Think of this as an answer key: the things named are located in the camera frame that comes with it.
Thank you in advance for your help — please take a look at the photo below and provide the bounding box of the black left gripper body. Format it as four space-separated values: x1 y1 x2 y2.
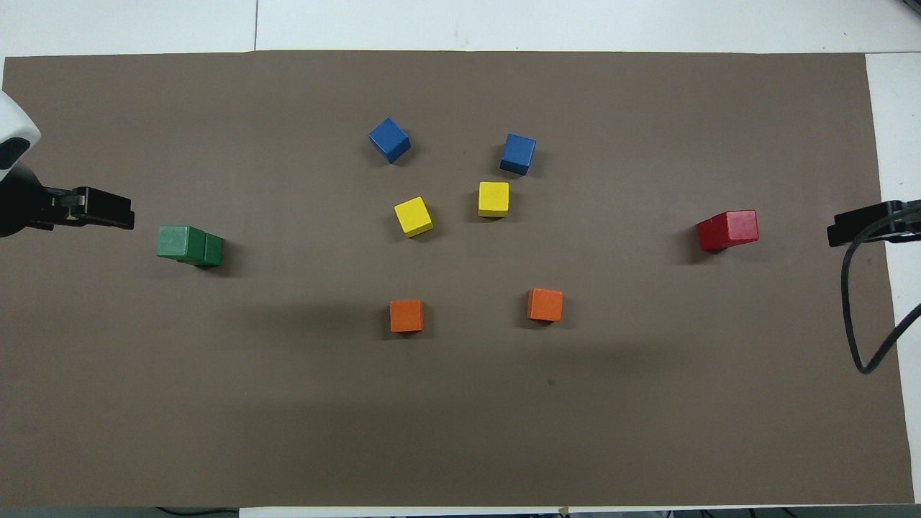
0 162 74 239

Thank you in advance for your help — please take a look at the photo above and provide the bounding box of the brown paper table mat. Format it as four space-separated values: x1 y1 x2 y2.
0 50 916 508

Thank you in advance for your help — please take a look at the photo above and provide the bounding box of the orange wooden cube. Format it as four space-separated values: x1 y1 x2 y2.
527 288 564 323
390 300 424 333

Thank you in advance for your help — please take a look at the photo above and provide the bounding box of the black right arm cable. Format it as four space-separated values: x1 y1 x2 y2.
842 205 921 375

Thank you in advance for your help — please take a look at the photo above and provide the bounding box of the blue wooden cube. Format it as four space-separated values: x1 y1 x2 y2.
500 133 537 176
368 117 412 164

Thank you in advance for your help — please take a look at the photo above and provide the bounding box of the green wooden cube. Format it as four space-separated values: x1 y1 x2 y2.
157 225 207 263
178 232 224 270

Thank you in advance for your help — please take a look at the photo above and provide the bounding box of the yellow wooden cube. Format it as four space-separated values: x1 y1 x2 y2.
478 181 510 218
394 196 434 238

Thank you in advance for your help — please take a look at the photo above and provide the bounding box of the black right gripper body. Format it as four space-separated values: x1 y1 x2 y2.
891 200 921 242

